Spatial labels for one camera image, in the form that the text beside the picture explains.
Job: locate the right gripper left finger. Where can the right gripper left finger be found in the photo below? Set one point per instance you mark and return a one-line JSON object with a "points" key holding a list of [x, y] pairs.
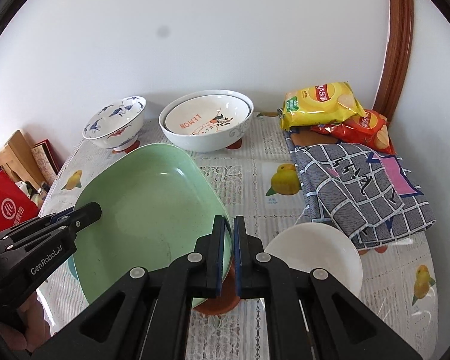
{"points": [[145, 314]]}

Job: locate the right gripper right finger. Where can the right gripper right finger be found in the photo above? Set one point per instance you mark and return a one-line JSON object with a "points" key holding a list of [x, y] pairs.
{"points": [[310, 315]]}

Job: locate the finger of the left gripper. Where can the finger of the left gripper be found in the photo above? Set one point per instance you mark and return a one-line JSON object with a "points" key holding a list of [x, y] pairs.
{"points": [[55, 217], [30, 233]]}

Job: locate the plain white ceramic bowl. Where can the plain white ceramic bowl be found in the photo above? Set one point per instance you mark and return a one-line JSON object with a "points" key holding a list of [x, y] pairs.
{"points": [[307, 246]]}

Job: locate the brown clay small bowl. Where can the brown clay small bowl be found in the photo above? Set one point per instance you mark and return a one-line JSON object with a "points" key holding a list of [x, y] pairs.
{"points": [[226, 302]]}

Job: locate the green square plastic plate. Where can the green square plastic plate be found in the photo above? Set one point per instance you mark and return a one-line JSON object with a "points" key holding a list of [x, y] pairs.
{"points": [[155, 203]]}

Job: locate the person's left hand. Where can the person's left hand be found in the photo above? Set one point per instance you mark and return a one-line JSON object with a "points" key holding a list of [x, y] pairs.
{"points": [[37, 330]]}

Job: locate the red paper bag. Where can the red paper bag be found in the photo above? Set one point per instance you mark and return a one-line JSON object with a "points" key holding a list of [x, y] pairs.
{"points": [[15, 206]]}

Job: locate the blue square plastic plate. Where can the blue square plastic plate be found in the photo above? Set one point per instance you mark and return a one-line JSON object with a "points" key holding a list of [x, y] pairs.
{"points": [[72, 268]]}

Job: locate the brown framed box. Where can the brown framed box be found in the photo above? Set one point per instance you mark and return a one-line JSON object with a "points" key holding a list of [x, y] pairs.
{"points": [[47, 160]]}

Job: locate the wooden board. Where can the wooden board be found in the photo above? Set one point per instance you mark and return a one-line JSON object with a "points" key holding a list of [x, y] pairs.
{"points": [[17, 161]]}

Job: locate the fruit print tablecloth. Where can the fruit print tablecloth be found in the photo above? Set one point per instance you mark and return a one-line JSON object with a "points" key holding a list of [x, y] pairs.
{"points": [[241, 178]]}

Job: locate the blue red patterned bowl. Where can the blue red patterned bowl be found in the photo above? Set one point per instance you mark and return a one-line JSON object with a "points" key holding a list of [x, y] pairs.
{"points": [[116, 126]]}

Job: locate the grey checked cloth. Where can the grey checked cloth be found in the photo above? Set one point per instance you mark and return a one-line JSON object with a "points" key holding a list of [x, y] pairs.
{"points": [[366, 195]]}

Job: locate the large white swirl bowl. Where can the large white swirl bowl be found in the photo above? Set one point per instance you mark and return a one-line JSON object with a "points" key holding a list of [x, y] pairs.
{"points": [[207, 142]]}

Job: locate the white lemon print bowl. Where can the white lemon print bowl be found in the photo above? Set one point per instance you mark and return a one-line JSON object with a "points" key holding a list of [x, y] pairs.
{"points": [[206, 114]]}

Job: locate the red chips bag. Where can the red chips bag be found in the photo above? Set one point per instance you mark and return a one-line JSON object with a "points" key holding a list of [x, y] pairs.
{"points": [[370, 130]]}

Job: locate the yellow chips bag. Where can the yellow chips bag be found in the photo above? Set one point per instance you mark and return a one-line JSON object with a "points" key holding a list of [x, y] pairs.
{"points": [[319, 105]]}

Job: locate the brown wooden door frame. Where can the brown wooden door frame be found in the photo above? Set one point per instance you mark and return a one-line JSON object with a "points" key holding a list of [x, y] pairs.
{"points": [[397, 57]]}

